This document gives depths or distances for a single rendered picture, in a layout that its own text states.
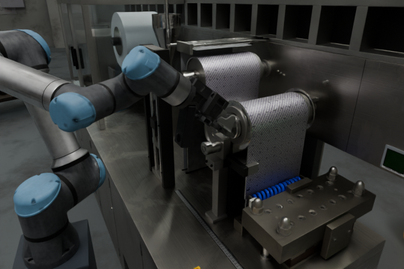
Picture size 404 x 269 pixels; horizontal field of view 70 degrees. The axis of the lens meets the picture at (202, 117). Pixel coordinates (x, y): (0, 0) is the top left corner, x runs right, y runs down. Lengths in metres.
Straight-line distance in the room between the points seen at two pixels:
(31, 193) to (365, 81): 0.96
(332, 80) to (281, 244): 0.52
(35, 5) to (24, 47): 11.22
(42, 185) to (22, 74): 0.32
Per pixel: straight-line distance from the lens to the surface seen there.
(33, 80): 0.70
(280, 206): 0.92
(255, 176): 0.91
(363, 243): 1.08
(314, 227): 0.87
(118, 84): 0.67
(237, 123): 0.81
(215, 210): 1.02
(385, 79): 0.92
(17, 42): 0.95
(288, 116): 0.90
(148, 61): 0.61
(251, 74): 1.07
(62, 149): 0.95
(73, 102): 0.59
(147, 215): 1.07
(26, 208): 0.89
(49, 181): 0.91
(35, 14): 12.18
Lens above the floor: 1.59
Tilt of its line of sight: 22 degrees down
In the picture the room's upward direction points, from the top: straight up
